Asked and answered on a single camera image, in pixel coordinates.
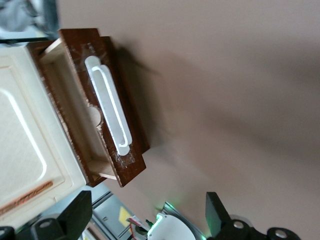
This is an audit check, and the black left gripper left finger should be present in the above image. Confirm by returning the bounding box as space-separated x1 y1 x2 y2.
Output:
0 190 93 240

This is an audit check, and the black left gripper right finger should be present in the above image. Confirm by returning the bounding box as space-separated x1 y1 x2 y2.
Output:
204 191 303 240

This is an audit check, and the white drawer handle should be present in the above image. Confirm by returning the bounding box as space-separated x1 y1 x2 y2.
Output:
84 55 133 156

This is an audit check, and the brown wooden drawer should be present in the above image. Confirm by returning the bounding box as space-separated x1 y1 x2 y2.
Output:
39 27 148 188

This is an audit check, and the cream and brown drawer cabinet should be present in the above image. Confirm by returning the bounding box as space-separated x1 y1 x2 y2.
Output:
0 35 151 219

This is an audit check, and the grey profile with yellow sticker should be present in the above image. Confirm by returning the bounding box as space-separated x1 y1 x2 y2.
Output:
91 192 156 240

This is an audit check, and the white connector with wires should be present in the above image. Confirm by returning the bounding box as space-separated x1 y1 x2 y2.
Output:
126 216 150 236

